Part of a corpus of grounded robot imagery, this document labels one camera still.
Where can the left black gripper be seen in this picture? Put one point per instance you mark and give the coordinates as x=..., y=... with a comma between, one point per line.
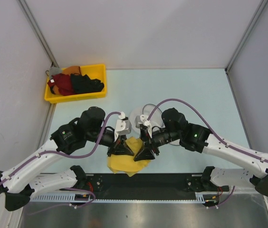
x=120, y=147

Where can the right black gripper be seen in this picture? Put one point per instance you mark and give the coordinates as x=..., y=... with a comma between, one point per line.
x=146, y=153

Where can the yellow bra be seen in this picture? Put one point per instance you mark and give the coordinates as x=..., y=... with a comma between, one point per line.
x=126, y=163

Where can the white mesh laundry bag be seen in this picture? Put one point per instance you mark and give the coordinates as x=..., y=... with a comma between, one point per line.
x=156, y=120

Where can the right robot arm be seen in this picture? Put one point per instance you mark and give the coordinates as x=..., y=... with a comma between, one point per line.
x=252, y=171

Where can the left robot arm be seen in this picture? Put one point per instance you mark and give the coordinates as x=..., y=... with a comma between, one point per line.
x=75, y=140

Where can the black garment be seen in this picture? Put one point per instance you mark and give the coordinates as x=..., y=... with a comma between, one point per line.
x=83, y=84

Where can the yellow plastic bin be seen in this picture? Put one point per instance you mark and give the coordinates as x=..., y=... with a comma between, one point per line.
x=97, y=71

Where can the dark red garment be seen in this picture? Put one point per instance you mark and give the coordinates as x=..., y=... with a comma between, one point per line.
x=60, y=84

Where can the orange garment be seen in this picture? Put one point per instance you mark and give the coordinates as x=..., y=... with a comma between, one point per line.
x=72, y=70

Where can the grey garment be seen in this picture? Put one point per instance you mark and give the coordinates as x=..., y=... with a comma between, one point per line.
x=54, y=71

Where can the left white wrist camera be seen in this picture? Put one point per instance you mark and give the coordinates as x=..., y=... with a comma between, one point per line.
x=123, y=126

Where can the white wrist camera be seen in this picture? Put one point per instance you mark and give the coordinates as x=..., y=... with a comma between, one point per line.
x=123, y=126
x=142, y=120

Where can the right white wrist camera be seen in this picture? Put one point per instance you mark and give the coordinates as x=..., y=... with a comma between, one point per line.
x=142, y=120

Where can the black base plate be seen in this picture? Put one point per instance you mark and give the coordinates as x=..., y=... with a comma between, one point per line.
x=156, y=182

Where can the white slotted cable duct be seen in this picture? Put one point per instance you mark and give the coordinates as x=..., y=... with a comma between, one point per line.
x=131, y=196

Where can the left aluminium frame post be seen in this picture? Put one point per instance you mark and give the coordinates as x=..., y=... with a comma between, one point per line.
x=37, y=31

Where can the aluminium frame post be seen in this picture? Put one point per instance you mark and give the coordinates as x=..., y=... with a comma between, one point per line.
x=37, y=31
x=247, y=33

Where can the right aluminium frame post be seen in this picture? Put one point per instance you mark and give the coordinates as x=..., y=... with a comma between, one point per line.
x=247, y=33

